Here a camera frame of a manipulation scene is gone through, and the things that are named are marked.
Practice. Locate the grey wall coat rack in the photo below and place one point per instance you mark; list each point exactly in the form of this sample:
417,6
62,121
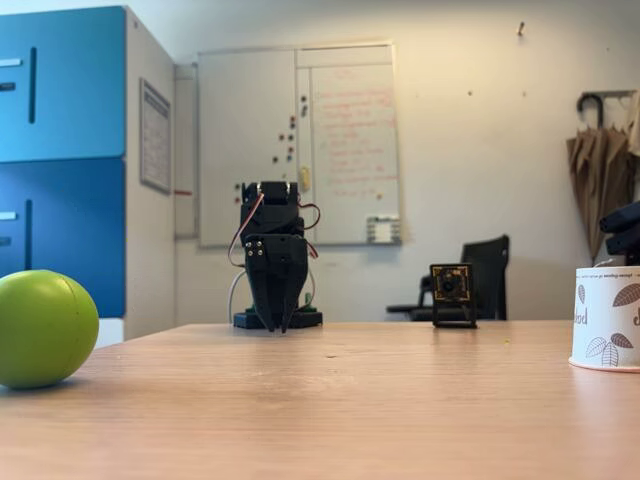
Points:
607,93

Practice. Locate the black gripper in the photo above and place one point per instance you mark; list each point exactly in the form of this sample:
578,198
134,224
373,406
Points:
281,256

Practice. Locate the narrow grey wall board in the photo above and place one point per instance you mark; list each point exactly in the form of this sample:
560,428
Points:
185,150

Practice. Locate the blurry black object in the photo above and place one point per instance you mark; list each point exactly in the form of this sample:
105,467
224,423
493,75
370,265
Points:
622,225

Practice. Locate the wall whiteboard with red writing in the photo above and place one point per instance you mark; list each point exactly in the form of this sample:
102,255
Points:
350,100

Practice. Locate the small wall hook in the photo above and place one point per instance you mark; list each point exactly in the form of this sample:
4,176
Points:
521,28

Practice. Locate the blue and grey locker cabinet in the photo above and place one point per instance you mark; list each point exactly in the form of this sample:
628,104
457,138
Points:
65,85

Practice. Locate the small webcam on black stand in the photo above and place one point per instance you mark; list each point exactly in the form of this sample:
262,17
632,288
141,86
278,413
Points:
451,287

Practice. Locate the green foam ball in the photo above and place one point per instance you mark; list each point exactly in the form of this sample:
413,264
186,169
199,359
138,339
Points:
42,330

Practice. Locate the framed notice sheet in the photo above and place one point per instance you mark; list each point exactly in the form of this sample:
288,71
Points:
155,135

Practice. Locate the yellow whiteboard magnet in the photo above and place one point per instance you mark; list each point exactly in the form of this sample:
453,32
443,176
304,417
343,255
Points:
303,178

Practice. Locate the black office chair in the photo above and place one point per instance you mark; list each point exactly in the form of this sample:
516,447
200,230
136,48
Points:
487,265

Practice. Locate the folded brown umbrella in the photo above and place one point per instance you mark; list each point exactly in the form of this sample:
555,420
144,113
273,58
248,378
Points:
597,175

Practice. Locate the white leaf-print paper cup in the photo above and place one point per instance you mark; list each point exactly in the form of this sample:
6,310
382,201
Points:
605,320

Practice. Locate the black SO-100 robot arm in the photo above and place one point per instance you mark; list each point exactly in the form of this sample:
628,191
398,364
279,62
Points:
272,212

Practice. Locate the whiteboard marker holder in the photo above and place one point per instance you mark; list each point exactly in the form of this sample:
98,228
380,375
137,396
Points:
384,230

